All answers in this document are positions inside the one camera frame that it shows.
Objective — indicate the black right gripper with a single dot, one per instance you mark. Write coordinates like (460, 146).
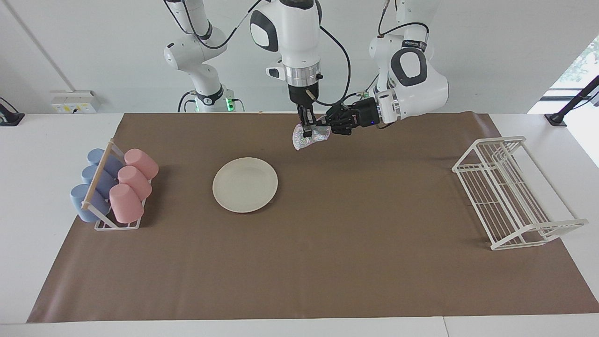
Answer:
(303, 96)

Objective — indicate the cream round plate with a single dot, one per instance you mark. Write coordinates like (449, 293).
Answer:
(245, 185)

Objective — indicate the white cup rack wooden rod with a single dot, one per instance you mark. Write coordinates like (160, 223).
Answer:
(100, 173)

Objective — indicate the blue plastic cup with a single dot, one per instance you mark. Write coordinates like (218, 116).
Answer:
(93, 177)
(84, 203)
(100, 157)

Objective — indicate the crinkled clear plastic wrapper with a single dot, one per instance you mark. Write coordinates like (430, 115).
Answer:
(299, 140)

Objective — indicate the white wall socket box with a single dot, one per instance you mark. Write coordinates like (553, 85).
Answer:
(75, 102)

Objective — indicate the brown paper table mat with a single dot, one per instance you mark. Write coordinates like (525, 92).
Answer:
(327, 257)

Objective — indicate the black table clamp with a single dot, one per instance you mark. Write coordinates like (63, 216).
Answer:
(9, 117)

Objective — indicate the pink plastic cup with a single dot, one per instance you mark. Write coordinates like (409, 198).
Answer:
(125, 203)
(135, 181)
(142, 163)

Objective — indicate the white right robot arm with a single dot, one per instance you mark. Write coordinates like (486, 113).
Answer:
(295, 37)

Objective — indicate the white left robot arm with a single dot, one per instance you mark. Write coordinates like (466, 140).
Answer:
(421, 93)

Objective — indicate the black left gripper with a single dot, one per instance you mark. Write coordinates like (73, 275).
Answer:
(358, 117)

